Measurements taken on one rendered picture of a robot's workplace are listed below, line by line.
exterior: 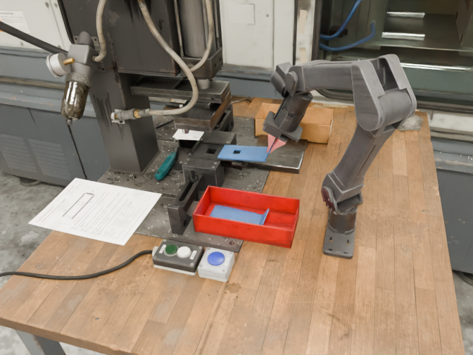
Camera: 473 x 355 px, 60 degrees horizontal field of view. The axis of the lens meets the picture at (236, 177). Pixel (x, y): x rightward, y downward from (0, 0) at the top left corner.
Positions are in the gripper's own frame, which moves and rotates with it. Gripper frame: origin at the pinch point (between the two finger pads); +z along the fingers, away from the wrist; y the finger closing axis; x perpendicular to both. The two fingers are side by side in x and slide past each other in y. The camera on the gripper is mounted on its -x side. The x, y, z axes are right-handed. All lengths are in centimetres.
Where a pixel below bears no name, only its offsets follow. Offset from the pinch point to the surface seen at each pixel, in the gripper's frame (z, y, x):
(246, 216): 11.0, -2.4, 16.3
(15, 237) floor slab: 158, 100, -32
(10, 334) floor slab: 141, 61, 21
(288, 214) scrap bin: 6.8, -12.1, 12.5
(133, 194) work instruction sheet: 26.4, 28.9, 13.8
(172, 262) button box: 14.5, 8.9, 37.2
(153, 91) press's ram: -0.9, 35.2, 2.7
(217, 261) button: 9.5, 0.1, 35.2
